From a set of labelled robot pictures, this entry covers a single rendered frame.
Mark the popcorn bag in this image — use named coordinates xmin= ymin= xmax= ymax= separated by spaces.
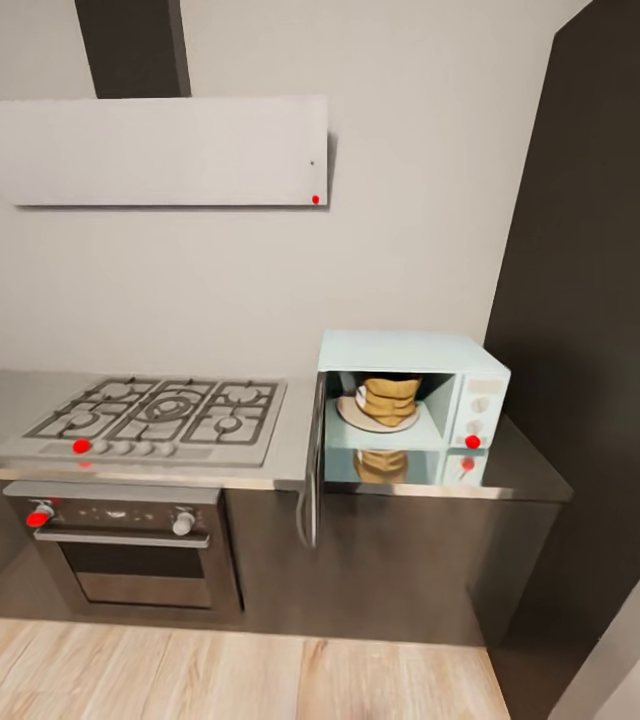
xmin=355 ymin=371 xmax=422 ymax=427

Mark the microwave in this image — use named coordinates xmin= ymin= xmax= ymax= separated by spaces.
xmin=296 ymin=330 xmax=511 ymax=564

